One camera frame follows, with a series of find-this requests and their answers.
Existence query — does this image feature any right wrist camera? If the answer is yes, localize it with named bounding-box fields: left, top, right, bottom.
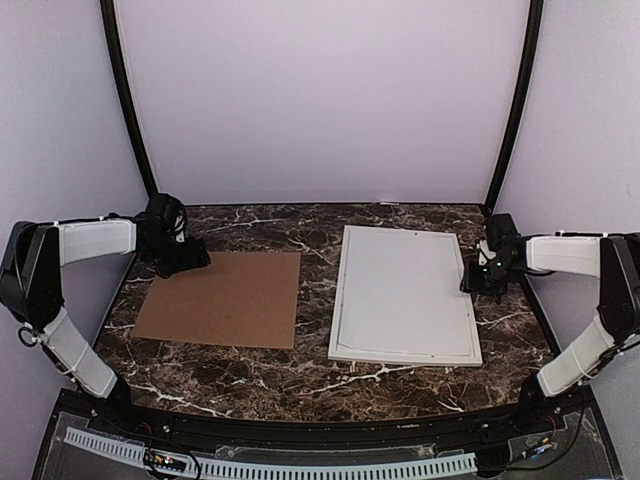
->
left=477, top=213, right=519, bottom=265

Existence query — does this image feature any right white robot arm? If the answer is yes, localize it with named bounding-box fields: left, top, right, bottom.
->
left=460, top=233, right=639, bottom=398

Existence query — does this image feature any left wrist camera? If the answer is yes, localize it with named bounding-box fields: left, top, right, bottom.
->
left=145, top=193, right=188, bottom=242

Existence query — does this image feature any landscape photo print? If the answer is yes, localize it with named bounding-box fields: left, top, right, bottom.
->
left=337, top=230, right=477, bottom=357

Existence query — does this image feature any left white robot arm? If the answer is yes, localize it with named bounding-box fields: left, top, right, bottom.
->
left=1, top=217, right=210, bottom=436

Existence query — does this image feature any white slotted cable duct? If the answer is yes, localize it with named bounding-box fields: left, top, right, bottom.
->
left=63, top=427, right=478, bottom=480

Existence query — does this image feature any left black corner post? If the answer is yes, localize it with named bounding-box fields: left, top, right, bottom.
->
left=99, top=0, right=159, bottom=198

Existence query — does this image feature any black front rail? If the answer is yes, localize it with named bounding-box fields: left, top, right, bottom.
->
left=54, top=388, right=593, bottom=452

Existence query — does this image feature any brown cardboard backing board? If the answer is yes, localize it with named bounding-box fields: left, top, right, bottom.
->
left=133, top=252, right=301, bottom=350

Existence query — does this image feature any right black corner post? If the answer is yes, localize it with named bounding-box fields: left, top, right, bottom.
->
left=483, top=0, right=545, bottom=214

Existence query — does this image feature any black corner post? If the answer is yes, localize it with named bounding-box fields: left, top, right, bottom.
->
left=483, top=0, right=545, bottom=214
left=99, top=0, right=159, bottom=198

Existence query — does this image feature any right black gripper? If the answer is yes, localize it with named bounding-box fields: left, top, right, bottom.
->
left=460, top=256, right=520, bottom=298

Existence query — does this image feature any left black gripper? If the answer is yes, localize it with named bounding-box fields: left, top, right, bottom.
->
left=146, top=234, right=210, bottom=276

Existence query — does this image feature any small circuit board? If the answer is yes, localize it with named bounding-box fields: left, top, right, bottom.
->
left=143, top=449, right=188, bottom=473

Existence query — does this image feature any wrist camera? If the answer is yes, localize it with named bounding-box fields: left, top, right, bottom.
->
left=145, top=193, right=188, bottom=242
left=477, top=213, right=519, bottom=265

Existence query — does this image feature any white picture frame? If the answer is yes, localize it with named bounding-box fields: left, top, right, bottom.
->
left=327, top=224, right=484, bottom=366

